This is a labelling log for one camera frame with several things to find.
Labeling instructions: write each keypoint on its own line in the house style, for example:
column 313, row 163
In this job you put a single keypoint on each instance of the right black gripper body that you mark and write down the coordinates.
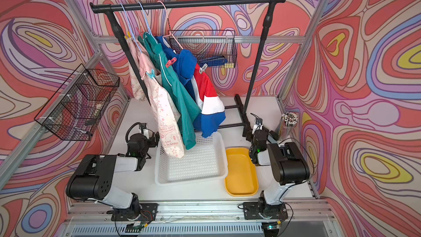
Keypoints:
column 253, row 145

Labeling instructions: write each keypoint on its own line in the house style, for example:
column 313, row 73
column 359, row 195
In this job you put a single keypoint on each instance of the white grey clothespin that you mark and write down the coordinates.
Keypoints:
column 203, row 68

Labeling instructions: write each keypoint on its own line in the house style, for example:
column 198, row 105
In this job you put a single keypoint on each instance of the pink hanger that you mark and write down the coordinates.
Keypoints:
column 170, row 32

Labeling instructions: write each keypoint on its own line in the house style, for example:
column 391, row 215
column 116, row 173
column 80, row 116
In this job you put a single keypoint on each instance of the black wire basket wall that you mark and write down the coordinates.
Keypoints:
column 77, row 107
column 207, row 43

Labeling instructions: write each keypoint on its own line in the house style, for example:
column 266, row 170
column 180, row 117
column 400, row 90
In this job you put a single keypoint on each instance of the blue brush in basket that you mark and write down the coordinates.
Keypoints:
column 213, row 61

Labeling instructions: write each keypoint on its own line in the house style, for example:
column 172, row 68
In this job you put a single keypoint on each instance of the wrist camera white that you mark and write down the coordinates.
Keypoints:
column 145, row 131
column 258, row 125

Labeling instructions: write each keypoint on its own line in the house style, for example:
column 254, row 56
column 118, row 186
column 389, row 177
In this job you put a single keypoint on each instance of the black clothes rack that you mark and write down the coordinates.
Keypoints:
column 110, row 9

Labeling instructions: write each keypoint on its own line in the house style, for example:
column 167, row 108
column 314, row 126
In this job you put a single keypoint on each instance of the pink printed jacket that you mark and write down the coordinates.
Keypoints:
column 162, row 106

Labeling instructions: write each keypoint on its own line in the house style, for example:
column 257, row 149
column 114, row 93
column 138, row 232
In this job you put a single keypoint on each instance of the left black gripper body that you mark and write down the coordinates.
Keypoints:
column 147, row 145

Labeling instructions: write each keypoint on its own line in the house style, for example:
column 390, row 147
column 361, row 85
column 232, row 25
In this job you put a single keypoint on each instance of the green jacket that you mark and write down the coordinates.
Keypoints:
column 183, row 101

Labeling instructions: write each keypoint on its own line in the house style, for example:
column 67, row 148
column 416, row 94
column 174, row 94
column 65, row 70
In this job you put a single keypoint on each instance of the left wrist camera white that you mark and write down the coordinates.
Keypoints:
column 145, row 131

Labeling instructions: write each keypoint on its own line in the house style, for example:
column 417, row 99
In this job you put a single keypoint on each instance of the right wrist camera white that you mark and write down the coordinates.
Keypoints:
column 258, row 125

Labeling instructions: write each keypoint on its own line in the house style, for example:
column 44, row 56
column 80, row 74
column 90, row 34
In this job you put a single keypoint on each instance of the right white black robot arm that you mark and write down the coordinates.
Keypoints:
column 288, row 167

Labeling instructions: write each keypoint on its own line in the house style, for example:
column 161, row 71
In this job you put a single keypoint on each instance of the teal clothespin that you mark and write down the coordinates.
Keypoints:
column 151, row 74

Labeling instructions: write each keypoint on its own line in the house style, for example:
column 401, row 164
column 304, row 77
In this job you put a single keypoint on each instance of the cup of coloured pencils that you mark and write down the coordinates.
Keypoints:
column 288, row 122

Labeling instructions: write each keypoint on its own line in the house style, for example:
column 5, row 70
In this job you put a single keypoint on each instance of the black wire basket left wall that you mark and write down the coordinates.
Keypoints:
column 77, row 107

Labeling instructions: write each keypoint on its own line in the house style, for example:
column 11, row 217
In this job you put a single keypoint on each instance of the white perforated plastic basket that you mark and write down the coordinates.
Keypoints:
column 206, row 161

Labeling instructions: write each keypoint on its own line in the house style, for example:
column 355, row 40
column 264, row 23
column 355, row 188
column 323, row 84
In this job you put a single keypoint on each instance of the black wire basket back wall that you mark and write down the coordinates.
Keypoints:
column 207, row 43

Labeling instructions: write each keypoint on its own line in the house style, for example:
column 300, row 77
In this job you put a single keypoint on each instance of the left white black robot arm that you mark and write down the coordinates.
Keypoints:
column 92, row 179

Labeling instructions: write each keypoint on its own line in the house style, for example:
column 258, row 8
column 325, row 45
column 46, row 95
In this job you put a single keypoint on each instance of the light blue hanger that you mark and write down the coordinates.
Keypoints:
column 130, row 30

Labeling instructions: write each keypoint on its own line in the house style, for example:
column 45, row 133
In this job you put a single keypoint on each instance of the blue red white jacket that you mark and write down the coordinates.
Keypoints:
column 199, row 86

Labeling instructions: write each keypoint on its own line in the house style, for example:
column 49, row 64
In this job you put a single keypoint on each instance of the grey stapler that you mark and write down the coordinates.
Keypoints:
column 273, row 137

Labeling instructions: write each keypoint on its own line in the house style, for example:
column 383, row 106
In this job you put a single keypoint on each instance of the yellow plastic tray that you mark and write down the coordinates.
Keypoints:
column 242, row 177

